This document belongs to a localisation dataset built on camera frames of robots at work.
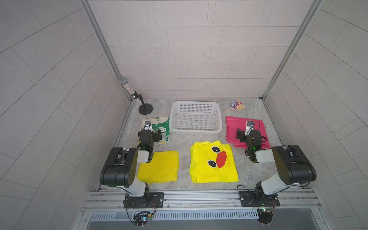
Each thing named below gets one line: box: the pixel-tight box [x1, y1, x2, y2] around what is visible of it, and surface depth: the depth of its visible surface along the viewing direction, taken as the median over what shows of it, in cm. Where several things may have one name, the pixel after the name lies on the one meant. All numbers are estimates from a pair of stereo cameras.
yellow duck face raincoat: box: [189, 140, 239, 184], surface depth 84 cm
